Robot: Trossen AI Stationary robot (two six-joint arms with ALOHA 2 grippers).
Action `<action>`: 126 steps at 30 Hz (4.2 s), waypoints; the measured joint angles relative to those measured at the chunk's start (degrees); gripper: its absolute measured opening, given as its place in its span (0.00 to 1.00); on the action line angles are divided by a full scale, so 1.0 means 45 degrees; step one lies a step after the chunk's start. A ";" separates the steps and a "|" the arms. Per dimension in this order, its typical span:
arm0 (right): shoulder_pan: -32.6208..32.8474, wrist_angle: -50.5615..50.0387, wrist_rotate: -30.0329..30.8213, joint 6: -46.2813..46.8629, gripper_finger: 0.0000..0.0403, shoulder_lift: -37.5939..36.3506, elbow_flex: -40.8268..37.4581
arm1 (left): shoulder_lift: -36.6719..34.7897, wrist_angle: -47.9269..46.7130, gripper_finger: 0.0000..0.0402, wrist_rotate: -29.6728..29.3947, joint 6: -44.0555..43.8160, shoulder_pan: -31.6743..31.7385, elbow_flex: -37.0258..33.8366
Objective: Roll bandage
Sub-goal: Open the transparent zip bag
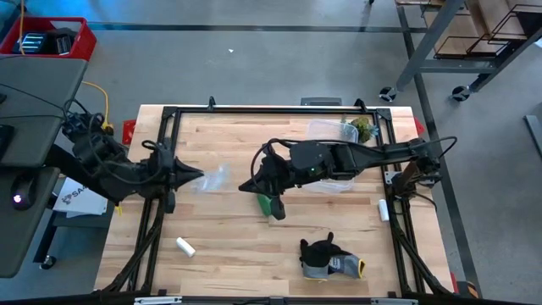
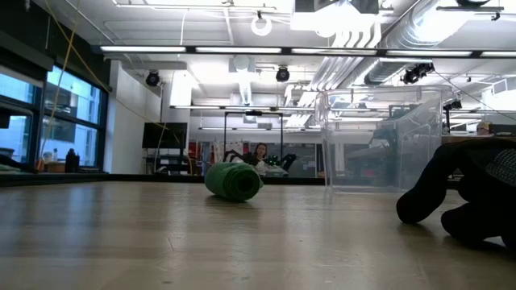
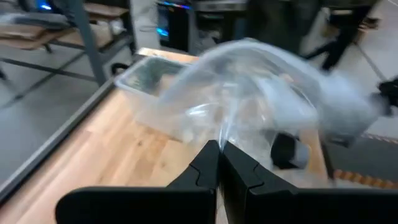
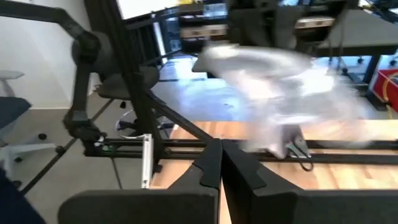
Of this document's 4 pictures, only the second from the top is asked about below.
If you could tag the green elastic bandage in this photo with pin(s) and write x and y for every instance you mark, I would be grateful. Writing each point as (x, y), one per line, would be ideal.
(234, 181)

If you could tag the clear plastic container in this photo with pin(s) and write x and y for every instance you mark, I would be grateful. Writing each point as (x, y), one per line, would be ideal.
(383, 161)

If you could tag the black grey work glove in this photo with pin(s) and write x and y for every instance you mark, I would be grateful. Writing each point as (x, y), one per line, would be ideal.
(427, 189)

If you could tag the black background robot arm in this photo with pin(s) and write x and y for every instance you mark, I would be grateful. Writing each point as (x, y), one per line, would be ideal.
(288, 161)

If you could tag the black ceiling spotlight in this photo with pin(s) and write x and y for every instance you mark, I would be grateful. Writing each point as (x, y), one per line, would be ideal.
(415, 73)
(152, 79)
(282, 74)

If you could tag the black monitor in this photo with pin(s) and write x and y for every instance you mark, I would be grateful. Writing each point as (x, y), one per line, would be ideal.
(164, 135)

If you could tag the black overhead light bar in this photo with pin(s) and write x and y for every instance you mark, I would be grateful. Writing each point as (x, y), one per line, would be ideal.
(286, 50)

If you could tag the dark bottle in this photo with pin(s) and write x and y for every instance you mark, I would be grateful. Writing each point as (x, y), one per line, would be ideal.
(71, 161)

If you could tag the black background rig frame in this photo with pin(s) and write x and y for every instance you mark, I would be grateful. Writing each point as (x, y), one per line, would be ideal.
(225, 133)

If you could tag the silver ventilation duct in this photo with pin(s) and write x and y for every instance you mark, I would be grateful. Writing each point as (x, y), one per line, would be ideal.
(403, 28)

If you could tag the black window frame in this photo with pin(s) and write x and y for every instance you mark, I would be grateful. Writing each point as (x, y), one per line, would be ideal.
(38, 121)

